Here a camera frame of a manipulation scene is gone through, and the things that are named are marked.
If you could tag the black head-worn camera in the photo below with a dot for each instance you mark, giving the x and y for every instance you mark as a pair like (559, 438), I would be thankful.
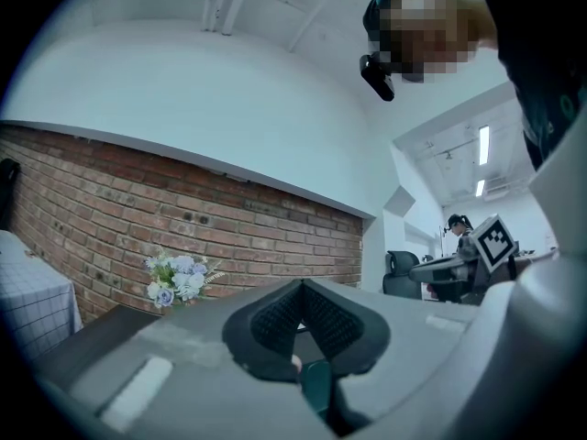
(378, 78)

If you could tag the pale blue flower bouquet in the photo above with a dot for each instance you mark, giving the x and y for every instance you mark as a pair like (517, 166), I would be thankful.
(183, 278)

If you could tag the white ceiling pipe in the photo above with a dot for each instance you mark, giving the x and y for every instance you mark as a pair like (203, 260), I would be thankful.
(234, 7)
(212, 7)

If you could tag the dark green box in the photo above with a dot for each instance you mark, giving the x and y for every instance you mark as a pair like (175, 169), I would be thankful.
(316, 385)

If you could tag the dark grey table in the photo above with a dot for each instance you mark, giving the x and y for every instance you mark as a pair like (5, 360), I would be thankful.
(101, 337)

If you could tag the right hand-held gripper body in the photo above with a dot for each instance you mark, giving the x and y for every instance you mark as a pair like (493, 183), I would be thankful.
(493, 245)

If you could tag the black office chair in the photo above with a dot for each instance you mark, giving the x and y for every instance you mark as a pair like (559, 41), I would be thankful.
(399, 268)

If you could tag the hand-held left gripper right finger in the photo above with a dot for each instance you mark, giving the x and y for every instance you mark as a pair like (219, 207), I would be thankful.
(403, 337)

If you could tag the person's head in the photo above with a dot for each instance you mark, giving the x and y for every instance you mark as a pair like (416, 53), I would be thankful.
(413, 25)

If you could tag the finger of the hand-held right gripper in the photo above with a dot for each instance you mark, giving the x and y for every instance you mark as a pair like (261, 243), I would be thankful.
(440, 272)

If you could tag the ceiling light bar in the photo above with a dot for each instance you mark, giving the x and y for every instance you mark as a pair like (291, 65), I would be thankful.
(480, 187)
(483, 145)

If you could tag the white grid storage box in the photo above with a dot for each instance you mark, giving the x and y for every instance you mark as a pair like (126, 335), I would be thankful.
(32, 300)

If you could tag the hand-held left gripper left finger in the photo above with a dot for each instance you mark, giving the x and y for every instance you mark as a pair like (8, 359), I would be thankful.
(192, 360)

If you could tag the black printed t-shirt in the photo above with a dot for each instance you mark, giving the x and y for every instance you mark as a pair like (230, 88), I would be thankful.
(541, 62)

